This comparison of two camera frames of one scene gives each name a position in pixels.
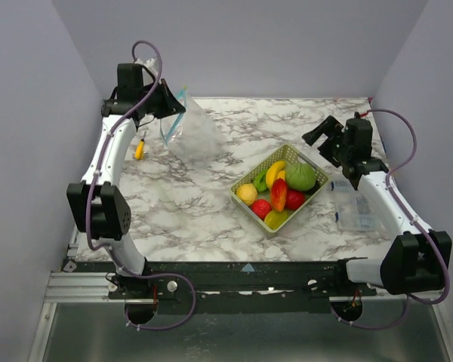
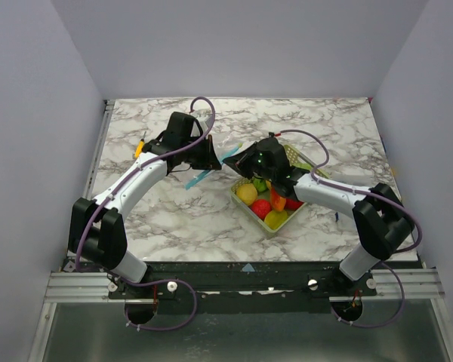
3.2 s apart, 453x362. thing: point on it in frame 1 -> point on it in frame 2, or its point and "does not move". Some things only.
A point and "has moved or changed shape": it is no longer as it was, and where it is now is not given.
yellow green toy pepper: x=274 y=219 does not move
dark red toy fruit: x=294 y=199 does not move
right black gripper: x=328 y=139 -> x=245 y=158
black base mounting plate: x=236 y=287 does not move
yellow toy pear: x=247 y=194 does not move
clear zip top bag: x=188 y=133 has moved or changed shape
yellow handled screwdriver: x=140 y=151 does not move
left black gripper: x=171 y=105 -> x=210 y=161
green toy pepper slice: x=260 y=181 does not move
